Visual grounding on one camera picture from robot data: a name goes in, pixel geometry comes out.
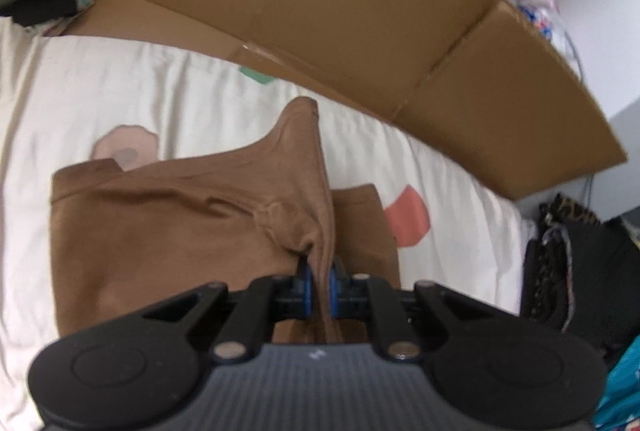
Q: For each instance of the long folded cardboard sheet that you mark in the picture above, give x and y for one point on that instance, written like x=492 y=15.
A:
x=325 y=1

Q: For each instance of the black folded clothes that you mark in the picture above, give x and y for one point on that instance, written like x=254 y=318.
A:
x=600 y=271

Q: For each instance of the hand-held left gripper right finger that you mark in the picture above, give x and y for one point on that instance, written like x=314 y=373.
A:
x=334 y=291

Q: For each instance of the cream bear print blanket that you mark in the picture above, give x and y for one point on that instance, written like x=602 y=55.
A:
x=100 y=86

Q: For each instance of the light floral cloth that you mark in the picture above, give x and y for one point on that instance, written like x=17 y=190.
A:
x=85 y=3

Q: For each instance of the dark floral patterned cloth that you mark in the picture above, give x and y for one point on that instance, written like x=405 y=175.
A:
x=552 y=251

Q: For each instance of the blue cartoon print fabric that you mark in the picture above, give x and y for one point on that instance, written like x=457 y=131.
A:
x=622 y=386

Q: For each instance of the brown printed t-shirt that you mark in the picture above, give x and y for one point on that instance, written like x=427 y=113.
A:
x=175 y=236

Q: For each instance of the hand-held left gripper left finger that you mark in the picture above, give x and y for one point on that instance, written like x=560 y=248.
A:
x=307 y=291

